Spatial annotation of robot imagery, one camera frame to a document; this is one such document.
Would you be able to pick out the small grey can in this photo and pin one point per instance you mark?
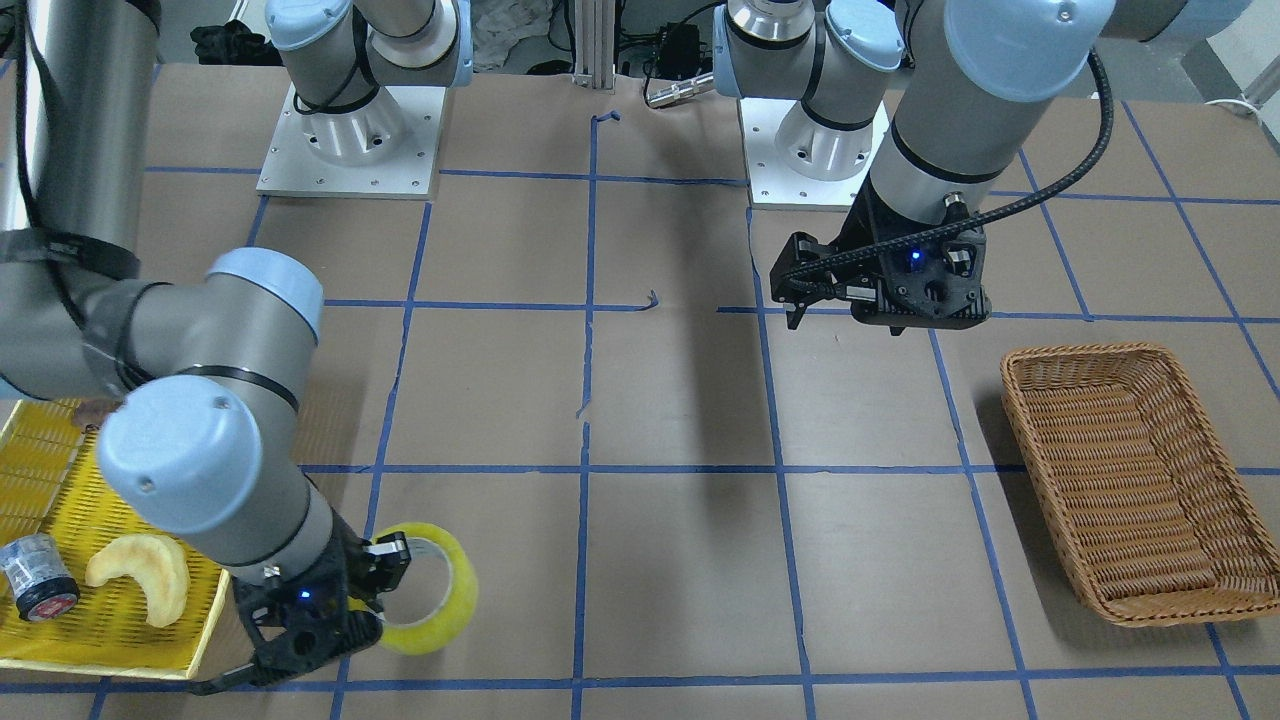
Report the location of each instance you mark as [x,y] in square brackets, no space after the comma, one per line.
[41,583]

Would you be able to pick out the yellow clear tape roll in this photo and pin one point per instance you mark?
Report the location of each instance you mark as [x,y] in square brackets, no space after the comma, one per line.
[449,577]

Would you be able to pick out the beige croissant toy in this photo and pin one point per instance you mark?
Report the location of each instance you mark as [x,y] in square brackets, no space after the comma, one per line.
[157,564]

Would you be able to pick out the black cloth bundle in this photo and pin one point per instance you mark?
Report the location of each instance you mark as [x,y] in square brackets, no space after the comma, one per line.
[234,44]

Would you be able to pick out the brown wicker basket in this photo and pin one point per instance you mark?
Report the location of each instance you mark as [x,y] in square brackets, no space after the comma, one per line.
[1150,521]

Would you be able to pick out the aluminium frame post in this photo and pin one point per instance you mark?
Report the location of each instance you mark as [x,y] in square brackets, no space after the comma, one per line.
[594,38]

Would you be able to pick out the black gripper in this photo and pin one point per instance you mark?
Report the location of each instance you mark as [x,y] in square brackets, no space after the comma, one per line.
[863,243]
[352,571]

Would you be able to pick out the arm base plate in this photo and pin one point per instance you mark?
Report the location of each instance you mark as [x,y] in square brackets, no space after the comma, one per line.
[387,150]
[795,164]

